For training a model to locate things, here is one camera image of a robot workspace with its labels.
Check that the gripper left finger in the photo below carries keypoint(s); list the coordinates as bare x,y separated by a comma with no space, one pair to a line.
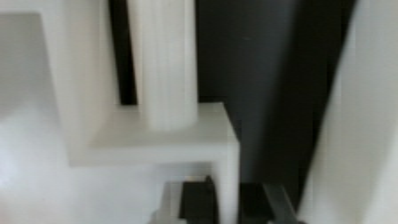
189,205

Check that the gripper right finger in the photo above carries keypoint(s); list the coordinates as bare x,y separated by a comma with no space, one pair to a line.
265,205

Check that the white chair seat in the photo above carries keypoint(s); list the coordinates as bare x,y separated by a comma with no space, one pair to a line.
109,136

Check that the white front wall rail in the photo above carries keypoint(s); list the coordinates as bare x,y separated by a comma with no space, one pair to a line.
351,195

